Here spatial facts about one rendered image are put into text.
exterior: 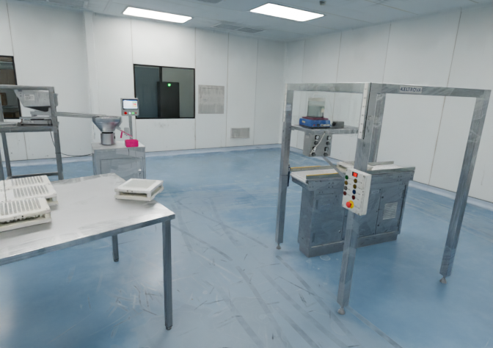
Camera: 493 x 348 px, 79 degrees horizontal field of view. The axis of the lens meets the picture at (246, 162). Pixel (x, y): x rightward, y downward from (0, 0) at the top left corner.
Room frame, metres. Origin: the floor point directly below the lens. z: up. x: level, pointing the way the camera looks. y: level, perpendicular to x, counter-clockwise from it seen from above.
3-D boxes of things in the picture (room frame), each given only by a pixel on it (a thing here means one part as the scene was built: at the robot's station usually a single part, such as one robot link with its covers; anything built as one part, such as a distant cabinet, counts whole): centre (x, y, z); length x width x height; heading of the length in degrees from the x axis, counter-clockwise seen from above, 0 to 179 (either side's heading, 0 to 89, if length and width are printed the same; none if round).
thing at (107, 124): (4.10, 1.85, 0.95); 0.49 x 0.36 x 0.37; 121
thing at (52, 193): (1.76, 1.32, 0.88); 0.25 x 0.24 x 0.02; 40
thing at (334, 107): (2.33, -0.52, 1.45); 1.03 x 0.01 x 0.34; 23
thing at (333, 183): (2.91, -1.09, 0.76); 1.30 x 0.29 x 0.10; 113
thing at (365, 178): (1.82, -0.70, 0.96); 0.17 x 0.06 x 0.26; 23
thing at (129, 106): (4.31, 1.68, 1.07); 0.23 x 0.10 x 0.62; 121
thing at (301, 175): (2.91, -1.09, 0.79); 1.35 x 0.25 x 0.05; 113
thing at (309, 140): (2.57, -0.61, 1.13); 0.22 x 0.11 x 0.20; 113
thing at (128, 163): (4.08, 1.78, 0.38); 0.63 x 0.57 x 0.76; 121
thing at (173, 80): (7.00, 1.89, 1.43); 1.38 x 0.01 x 1.16; 121
